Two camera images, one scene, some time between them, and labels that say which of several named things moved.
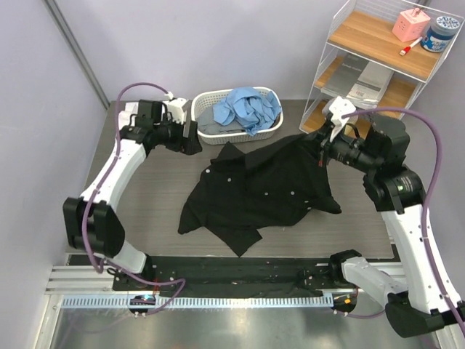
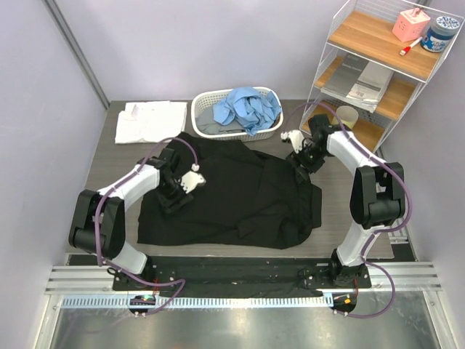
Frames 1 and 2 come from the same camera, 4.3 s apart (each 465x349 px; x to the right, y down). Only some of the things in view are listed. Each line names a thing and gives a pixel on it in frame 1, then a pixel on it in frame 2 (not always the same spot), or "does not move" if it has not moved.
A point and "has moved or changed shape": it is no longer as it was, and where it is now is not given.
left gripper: (191, 145) to (172, 205)
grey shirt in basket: (206, 123) does not move
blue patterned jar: (440, 35) does not move
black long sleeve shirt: (242, 193) has moved or changed shape
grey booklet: (346, 73) does not move
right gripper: (323, 147) to (298, 158)
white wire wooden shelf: (381, 53) does not move
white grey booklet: (370, 84) does not move
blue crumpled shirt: (246, 107) does not move
